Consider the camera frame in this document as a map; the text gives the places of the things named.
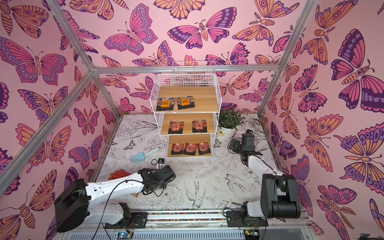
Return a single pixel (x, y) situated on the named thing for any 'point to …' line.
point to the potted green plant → (229, 120)
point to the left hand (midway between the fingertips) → (163, 179)
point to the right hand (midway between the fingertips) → (236, 143)
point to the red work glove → (121, 173)
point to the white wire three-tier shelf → (197, 78)
